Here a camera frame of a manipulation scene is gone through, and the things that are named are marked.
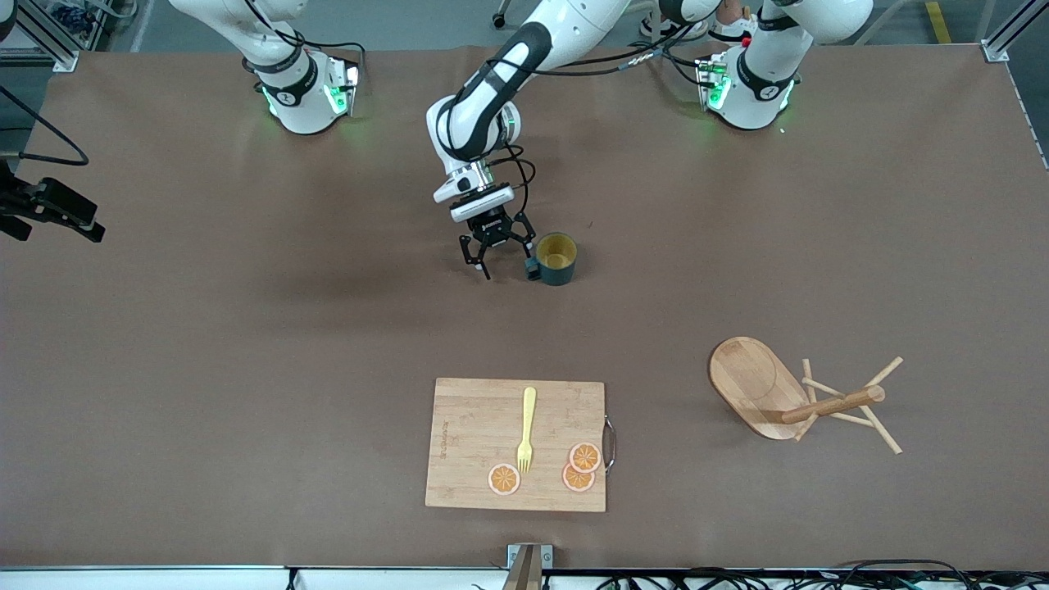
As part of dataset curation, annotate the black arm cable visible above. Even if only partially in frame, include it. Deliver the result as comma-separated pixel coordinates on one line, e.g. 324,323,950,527
0,84,89,166
492,33,722,216

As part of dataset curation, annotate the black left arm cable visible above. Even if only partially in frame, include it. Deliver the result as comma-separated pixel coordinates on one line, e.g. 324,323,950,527
492,33,722,216

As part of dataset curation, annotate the wooden mug tree rack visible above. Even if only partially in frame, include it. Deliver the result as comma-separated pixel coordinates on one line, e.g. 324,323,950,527
708,336,905,456

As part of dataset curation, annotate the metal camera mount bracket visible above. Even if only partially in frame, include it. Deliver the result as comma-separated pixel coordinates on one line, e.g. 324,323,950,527
506,543,554,590

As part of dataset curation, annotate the bamboo cutting board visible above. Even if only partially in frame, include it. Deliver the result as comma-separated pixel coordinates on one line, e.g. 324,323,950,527
425,377,617,514

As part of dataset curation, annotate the black cable bundle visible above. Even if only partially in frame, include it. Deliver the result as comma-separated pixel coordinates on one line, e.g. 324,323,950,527
598,560,1049,590

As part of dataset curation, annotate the white table edge rail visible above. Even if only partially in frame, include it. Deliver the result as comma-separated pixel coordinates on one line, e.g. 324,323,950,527
0,565,1049,590

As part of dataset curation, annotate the aluminium frame post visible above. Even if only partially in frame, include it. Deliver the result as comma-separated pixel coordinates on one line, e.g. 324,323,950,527
981,0,1049,63
0,0,80,73

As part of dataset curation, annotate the yellow plastic fork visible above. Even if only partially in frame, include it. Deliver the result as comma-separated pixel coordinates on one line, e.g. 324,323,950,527
515,386,538,474

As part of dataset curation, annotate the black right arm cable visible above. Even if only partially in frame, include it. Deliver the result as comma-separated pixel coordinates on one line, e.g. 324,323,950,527
0,84,89,166

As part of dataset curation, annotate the dark teal mug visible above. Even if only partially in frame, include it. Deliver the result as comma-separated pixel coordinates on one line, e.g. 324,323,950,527
524,232,579,287

